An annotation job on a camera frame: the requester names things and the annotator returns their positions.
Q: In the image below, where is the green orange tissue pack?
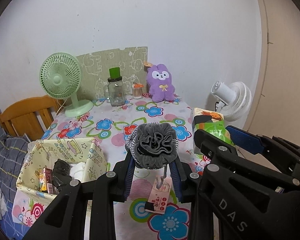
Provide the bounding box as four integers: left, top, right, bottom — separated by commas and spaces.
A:
191, 107, 235, 155

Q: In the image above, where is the grey bath pouf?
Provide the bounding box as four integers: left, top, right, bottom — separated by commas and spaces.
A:
125, 123, 178, 170

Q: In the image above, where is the black bath pouf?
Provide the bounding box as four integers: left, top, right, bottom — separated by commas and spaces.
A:
52, 159, 72, 193

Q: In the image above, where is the yellow cartoon tissue pack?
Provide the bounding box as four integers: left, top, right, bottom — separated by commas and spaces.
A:
39, 168, 48, 193

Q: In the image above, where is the pink wipes packet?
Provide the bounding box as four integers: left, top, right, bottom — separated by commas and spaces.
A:
44, 167, 55, 194

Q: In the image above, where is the white standing fan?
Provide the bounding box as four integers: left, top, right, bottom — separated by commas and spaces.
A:
211, 81, 252, 122

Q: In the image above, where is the floral tablecloth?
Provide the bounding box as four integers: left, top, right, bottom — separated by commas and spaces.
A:
12, 95, 209, 239

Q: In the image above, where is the beige wardrobe door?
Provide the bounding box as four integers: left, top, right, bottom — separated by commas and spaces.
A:
244, 0, 300, 146

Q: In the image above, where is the toothpick jar orange lid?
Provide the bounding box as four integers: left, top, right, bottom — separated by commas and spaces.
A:
132, 83, 144, 99

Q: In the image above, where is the glass jar with green cup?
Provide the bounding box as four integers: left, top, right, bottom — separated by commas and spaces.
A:
108, 67, 125, 107

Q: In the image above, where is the purple plush bunny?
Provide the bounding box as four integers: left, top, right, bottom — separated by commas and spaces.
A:
146, 64, 175, 102

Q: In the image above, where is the yellow cartoon fabric storage box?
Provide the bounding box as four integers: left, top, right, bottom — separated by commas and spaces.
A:
16, 138, 109, 205

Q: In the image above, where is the green patterned board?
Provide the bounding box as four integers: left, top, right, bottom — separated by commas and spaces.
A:
75, 45, 148, 100

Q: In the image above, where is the wooden bed headboard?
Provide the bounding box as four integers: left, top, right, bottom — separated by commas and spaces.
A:
0, 95, 63, 140

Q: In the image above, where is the green desk fan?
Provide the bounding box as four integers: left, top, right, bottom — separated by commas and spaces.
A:
39, 53, 94, 118

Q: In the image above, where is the grey plaid pillow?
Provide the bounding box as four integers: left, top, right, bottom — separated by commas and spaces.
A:
0, 128, 29, 203

